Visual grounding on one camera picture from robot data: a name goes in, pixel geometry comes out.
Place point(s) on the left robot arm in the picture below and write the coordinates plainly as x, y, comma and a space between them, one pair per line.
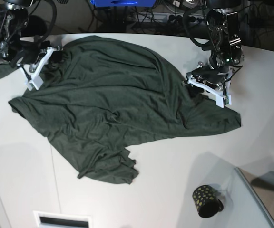
224, 44

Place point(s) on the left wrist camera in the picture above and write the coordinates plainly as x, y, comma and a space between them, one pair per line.
221, 101

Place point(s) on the dark green t-shirt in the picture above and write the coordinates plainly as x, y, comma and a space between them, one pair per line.
105, 95

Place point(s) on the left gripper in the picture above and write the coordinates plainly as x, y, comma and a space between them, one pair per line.
208, 76

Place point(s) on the black round stool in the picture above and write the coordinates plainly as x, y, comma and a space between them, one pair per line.
35, 26

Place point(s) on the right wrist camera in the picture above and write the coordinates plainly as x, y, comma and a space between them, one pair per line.
34, 83

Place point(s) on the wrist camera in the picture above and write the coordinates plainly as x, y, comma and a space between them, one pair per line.
221, 101
34, 83

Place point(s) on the white power strip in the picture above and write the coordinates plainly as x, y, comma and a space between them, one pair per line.
163, 18

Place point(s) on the white slotted plate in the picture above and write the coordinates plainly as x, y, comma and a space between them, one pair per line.
56, 220

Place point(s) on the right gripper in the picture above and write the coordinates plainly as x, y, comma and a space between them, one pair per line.
30, 57

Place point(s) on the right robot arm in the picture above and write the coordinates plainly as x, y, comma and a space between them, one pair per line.
14, 17

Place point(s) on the black mug with gold dots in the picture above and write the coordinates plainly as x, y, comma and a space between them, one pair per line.
206, 201

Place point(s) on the blue box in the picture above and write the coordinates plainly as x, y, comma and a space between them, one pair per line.
129, 3

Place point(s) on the grey tray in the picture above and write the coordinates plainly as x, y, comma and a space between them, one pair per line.
263, 186

